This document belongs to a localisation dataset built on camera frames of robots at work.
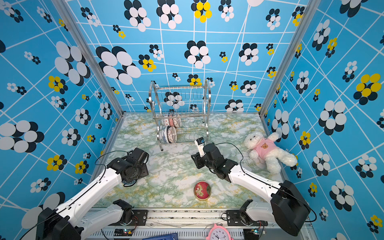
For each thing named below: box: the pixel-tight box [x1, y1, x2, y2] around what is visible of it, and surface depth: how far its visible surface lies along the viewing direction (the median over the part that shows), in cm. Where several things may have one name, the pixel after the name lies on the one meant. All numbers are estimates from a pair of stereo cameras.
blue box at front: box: [142, 233, 178, 240], surface depth 66 cm
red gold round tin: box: [193, 180, 212, 201], surface depth 80 cm
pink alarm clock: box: [205, 223, 235, 240], surface depth 68 cm
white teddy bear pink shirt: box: [243, 131, 298, 174], surface depth 91 cm
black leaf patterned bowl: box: [168, 118, 175, 127], surface depth 99 cm
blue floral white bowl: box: [159, 125, 170, 144], surface depth 93 cm
